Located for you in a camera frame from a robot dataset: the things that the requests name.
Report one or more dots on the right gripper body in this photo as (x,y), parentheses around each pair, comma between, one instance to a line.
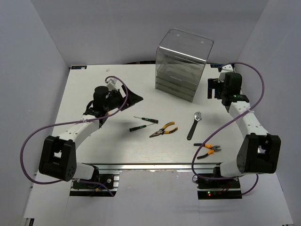
(224,90)

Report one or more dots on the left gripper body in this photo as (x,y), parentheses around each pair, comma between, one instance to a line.
(115,101)

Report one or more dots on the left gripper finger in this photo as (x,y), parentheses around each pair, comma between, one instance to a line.
(102,120)
(132,98)

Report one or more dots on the black handle adjustable wrench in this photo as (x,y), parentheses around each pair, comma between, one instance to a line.
(197,118)

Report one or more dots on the clear plastic drawer organizer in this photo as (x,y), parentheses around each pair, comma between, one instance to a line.
(181,57)

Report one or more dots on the yellow long nose pliers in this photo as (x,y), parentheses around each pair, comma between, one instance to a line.
(164,130)

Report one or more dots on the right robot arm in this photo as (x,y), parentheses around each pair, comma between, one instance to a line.
(259,151)

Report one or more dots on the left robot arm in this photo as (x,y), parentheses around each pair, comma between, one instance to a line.
(58,158)

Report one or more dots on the blue label sticker right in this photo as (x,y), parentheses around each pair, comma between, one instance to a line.
(215,65)

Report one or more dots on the blue label sticker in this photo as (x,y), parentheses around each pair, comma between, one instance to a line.
(78,67)
(215,65)

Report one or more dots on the green black screwdriver lower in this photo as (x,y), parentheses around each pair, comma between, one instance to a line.
(138,127)

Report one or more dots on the green black screwdriver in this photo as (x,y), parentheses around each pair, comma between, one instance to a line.
(138,127)
(147,119)

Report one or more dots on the green black screwdriver upper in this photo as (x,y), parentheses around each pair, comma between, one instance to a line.
(147,119)

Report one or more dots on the blue label sticker left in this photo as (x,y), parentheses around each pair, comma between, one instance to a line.
(78,67)

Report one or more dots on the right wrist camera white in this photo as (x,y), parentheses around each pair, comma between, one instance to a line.
(226,68)

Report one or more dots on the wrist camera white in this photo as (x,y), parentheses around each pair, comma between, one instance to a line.
(111,84)
(226,68)

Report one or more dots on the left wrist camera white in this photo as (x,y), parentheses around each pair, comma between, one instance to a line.
(111,84)

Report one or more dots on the aluminium table front rail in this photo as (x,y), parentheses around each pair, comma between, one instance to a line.
(142,166)

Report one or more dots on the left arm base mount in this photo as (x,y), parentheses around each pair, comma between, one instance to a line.
(105,186)

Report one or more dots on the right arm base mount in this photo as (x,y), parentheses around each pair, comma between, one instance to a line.
(217,189)

